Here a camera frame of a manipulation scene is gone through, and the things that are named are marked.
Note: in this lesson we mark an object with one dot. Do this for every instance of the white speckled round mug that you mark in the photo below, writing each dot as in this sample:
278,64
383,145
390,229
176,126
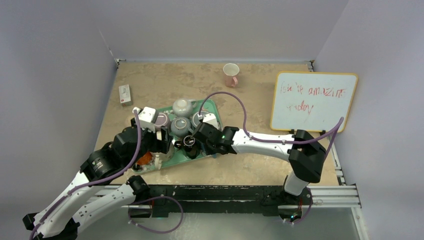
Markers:
184,107

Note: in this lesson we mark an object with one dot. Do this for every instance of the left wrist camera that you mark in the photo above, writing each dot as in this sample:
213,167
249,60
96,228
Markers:
147,118

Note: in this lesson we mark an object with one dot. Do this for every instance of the small white red box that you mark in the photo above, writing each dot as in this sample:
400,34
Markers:
125,97

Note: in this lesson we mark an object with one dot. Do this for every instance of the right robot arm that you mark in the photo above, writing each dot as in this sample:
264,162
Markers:
301,150

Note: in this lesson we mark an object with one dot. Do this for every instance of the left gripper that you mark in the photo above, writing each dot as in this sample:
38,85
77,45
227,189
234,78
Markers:
160,145

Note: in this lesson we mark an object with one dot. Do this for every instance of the yellow framed whiteboard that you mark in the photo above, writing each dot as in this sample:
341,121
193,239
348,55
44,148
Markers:
312,101

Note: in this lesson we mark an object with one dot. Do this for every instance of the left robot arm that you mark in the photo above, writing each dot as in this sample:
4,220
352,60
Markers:
70,213

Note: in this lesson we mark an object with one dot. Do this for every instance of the beige round mug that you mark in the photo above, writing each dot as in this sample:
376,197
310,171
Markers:
130,117

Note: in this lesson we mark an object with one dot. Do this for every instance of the pink faceted mug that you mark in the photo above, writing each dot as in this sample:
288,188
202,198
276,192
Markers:
231,71

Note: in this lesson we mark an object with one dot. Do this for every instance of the grey flat-bottom mug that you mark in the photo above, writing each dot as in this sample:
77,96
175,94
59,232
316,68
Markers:
196,119

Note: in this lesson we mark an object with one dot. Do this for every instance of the orange mug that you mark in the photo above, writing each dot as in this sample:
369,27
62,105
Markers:
145,159

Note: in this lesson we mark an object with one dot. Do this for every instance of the black mug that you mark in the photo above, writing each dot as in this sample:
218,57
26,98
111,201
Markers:
190,146

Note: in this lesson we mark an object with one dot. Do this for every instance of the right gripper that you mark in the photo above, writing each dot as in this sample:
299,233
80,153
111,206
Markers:
196,137

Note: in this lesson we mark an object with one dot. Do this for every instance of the grey-blue speckled round mug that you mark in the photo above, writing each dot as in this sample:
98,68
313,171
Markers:
180,127

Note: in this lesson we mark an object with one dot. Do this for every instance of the green floral tray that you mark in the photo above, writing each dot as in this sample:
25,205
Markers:
179,157

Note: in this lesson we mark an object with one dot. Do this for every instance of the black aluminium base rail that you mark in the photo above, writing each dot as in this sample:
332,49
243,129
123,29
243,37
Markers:
159,200

